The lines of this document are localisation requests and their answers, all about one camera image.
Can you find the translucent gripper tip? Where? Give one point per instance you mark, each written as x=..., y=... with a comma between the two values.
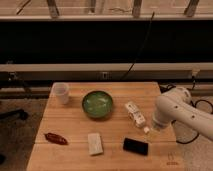
x=153, y=132

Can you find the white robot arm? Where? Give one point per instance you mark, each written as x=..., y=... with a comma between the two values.
x=175, y=105

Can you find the black eraser block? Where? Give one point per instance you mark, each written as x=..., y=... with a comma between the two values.
x=135, y=146

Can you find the white plastic bottle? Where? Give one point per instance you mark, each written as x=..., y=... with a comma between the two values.
x=137, y=116

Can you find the white sponge block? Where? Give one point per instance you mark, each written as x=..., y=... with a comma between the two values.
x=95, y=144

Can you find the green bowl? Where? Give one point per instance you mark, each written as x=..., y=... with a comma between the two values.
x=97, y=104

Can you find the red chili pepper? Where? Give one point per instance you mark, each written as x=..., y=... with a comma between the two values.
x=57, y=139

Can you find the translucent plastic cup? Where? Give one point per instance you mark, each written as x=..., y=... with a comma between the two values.
x=61, y=91

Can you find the black office chair base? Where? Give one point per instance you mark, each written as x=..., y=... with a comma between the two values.
x=20, y=113

